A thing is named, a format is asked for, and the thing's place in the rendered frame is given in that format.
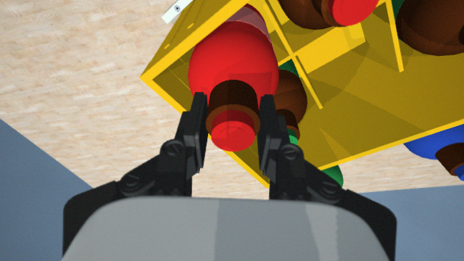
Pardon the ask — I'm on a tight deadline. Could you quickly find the blue bottle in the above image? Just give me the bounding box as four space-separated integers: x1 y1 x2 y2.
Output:
403 124 464 181

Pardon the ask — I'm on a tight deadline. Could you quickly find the yellow box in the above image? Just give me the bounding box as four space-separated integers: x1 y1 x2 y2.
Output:
140 0 464 170

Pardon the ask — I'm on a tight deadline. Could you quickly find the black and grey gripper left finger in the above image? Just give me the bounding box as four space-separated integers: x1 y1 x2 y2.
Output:
62 92 208 258

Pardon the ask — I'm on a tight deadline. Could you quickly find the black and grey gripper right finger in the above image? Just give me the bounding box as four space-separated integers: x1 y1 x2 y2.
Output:
257 94 397 261

